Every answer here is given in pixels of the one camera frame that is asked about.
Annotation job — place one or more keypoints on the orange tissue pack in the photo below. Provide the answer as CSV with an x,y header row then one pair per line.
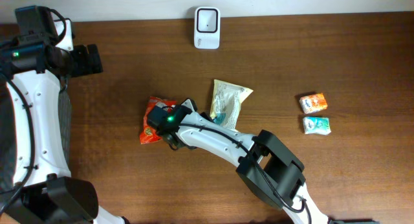
x,y
313,103

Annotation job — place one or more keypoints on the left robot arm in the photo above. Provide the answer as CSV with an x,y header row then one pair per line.
x,y
36,183

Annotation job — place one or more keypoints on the grey plastic mesh basket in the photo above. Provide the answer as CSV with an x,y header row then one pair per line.
x,y
9,153

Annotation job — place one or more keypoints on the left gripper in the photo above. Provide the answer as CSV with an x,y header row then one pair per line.
x,y
87,67

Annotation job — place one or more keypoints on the white barcode scanner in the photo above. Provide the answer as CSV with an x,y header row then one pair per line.
x,y
207,27

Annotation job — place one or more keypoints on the red snack packet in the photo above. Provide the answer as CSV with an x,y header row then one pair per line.
x,y
148,134

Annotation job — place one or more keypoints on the green tissue pack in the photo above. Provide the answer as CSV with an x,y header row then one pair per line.
x,y
316,125

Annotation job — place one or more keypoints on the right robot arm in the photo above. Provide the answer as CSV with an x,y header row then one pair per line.
x,y
265,165

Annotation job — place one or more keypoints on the cream chips bag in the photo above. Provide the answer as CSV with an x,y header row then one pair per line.
x,y
226,103

